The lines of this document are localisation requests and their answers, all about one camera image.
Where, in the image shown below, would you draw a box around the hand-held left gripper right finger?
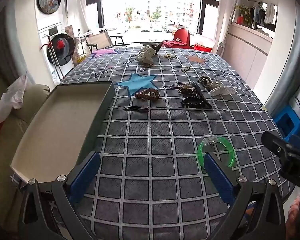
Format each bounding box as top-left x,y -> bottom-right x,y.
203,152 -> 287,240

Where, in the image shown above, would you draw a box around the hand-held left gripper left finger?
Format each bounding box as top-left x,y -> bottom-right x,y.
17,152 -> 101,240

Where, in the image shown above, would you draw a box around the green plastic bangle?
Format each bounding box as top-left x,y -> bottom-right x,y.
197,135 -> 235,168

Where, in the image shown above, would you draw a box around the small clear plastic ring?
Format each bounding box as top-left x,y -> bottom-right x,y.
204,136 -> 222,144

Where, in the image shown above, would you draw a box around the grey cardboard box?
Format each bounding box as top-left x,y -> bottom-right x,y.
9,81 -> 115,184

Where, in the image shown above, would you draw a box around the clear claw hair clip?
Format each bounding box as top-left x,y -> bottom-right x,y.
209,84 -> 234,97

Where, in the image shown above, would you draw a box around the black claw hair clip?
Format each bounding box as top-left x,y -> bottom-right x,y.
193,84 -> 212,109

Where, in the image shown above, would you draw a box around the black oval hair clip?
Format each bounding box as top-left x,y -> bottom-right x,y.
124,106 -> 150,113

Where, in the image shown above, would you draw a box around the brown coil hair tie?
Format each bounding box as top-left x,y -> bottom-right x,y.
134,88 -> 160,100

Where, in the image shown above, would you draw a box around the blue plastic stool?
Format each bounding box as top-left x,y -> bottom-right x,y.
274,104 -> 300,138

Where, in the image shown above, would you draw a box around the pink cloth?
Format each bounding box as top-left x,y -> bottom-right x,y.
287,197 -> 300,230

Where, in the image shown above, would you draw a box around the checked star blanket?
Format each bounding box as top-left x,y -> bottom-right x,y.
11,46 -> 298,240

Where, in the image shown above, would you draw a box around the beige sofa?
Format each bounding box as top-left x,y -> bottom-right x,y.
0,84 -> 51,230

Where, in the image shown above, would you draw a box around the brown beaded scrunchie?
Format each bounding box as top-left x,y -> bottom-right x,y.
199,75 -> 213,88

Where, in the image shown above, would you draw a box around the silver hair pins bundle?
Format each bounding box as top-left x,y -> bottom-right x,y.
179,82 -> 197,94

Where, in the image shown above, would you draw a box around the beige cabinet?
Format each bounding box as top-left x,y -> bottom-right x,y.
221,21 -> 275,92

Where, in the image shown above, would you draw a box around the white plastic bag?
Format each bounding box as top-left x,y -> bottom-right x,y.
0,74 -> 28,127

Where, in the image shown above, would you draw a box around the red bucket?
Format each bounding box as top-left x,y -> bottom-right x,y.
193,35 -> 216,53

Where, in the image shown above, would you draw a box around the hanging clothes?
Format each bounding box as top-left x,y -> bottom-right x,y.
250,2 -> 278,31

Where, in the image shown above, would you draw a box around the white washing machine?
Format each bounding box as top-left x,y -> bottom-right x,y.
38,26 -> 76,85

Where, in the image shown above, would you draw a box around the flower bouquet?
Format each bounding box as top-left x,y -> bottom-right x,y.
236,3 -> 252,26

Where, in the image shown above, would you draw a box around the cream polka dot scrunchie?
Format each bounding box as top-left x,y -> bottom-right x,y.
137,46 -> 157,67

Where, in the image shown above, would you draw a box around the wooden folding chair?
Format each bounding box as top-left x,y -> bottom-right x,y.
84,29 -> 115,52

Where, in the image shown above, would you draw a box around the white curtain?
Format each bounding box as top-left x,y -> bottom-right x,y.
216,0 -> 238,53
64,0 -> 87,41

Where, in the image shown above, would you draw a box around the red chair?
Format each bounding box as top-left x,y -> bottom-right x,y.
173,28 -> 191,50

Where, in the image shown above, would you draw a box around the red cloth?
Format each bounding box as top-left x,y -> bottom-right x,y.
162,40 -> 181,48

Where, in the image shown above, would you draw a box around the dark feathered hair clip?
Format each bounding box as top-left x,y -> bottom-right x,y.
150,42 -> 163,54

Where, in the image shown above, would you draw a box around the white dryer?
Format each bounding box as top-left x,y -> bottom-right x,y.
36,0 -> 66,30

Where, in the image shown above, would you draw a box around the black coil hair tie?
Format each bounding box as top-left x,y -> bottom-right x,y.
181,96 -> 203,109

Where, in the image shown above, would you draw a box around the red-handled mop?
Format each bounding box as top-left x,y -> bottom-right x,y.
39,36 -> 65,78

